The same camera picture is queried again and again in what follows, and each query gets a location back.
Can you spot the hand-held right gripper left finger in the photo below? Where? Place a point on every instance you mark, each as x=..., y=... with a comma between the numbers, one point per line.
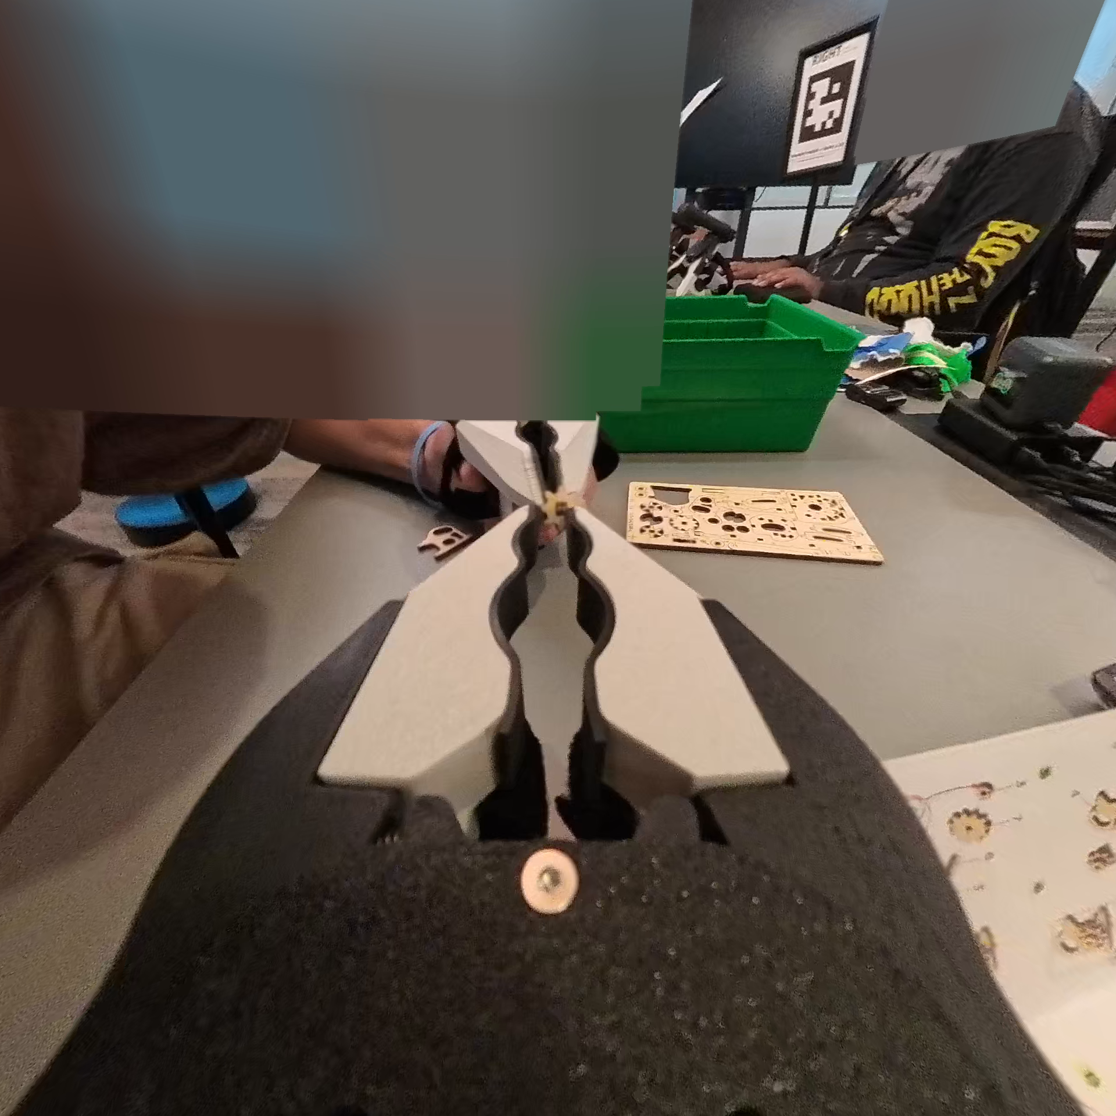
x=436, y=688

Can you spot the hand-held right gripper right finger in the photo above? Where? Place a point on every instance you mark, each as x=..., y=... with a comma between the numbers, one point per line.
x=672, y=688

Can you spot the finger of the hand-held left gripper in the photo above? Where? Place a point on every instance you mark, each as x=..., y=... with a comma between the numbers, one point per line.
x=498, y=453
x=576, y=449

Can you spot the small wooden gear piece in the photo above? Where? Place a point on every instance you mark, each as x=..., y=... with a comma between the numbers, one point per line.
x=556, y=503

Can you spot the person's left forearm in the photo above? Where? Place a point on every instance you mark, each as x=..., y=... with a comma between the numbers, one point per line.
x=366, y=449

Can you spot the grey desk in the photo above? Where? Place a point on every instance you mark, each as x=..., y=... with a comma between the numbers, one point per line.
x=872, y=636

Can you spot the person's left hand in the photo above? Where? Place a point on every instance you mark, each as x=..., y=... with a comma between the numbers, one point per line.
x=476, y=478

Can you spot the small wooden cut-out piece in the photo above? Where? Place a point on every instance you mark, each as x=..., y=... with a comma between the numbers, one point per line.
x=444, y=542

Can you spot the blue wristband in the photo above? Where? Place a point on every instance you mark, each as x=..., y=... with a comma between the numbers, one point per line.
x=421, y=462

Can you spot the green plastic bin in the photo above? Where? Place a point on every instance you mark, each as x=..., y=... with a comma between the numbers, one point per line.
x=742, y=391
x=759, y=344
x=715, y=426

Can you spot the plywood parts sheet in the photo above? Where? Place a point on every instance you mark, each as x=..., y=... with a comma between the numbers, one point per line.
x=750, y=527

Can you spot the blue round stool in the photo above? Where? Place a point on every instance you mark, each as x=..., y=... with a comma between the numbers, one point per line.
x=184, y=510

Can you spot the small black device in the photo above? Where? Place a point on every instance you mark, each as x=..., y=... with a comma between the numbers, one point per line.
x=876, y=395

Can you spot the crumpled green packaging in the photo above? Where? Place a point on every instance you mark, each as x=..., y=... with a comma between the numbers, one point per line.
x=937, y=361

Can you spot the white assembly instruction sheet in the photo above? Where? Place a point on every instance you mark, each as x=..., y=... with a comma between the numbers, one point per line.
x=1029, y=871

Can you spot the printed tag sign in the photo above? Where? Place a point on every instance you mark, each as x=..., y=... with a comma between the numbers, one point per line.
x=828, y=95

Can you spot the black battery charger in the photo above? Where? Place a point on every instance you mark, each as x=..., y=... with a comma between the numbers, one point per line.
x=1038, y=374

